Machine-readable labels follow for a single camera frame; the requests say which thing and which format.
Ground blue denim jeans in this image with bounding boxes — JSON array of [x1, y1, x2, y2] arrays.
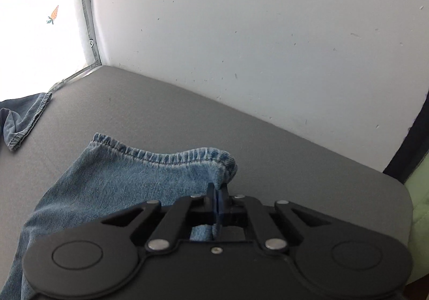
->
[[0, 91, 239, 300]]

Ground black fabric strip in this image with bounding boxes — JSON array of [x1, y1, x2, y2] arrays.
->
[[382, 84, 429, 184]]

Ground translucent white plastic sheet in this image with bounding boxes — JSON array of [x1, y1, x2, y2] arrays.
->
[[0, 0, 102, 101]]

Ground orange carrot sticker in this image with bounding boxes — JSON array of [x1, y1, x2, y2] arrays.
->
[[46, 5, 60, 25]]

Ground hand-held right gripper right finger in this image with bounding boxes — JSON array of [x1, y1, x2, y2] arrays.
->
[[218, 182, 336, 253]]

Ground light green cushion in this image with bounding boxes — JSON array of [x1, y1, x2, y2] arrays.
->
[[404, 149, 429, 289]]

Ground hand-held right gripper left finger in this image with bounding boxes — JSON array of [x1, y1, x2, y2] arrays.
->
[[101, 183, 218, 253]]

